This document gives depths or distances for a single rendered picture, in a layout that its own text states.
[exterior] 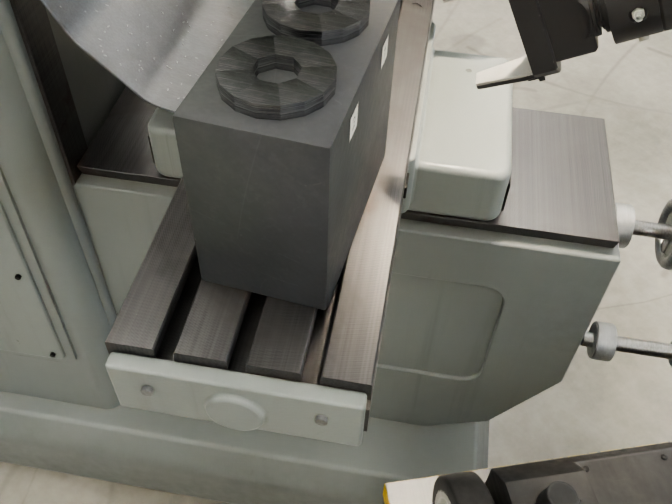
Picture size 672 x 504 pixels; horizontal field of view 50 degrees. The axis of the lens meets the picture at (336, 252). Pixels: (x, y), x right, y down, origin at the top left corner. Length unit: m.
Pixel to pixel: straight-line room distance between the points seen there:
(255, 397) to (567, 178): 0.65
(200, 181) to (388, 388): 0.85
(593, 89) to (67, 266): 1.98
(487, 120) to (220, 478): 0.86
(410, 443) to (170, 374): 0.87
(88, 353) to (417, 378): 0.59
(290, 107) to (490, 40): 2.36
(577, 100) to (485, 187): 1.69
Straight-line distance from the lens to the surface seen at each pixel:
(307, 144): 0.50
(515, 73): 0.77
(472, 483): 0.99
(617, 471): 1.04
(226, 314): 0.64
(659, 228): 1.22
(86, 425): 1.51
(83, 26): 0.97
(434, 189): 0.97
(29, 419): 1.56
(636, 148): 2.50
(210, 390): 0.62
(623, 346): 1.21
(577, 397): 1.80
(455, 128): 1.01
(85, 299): 1.28
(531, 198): 1.06
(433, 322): 1.18
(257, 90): 0.53
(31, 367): 1.50
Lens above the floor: 1.47
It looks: 48 degrees down
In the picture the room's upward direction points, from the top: 2 degrees clockwise
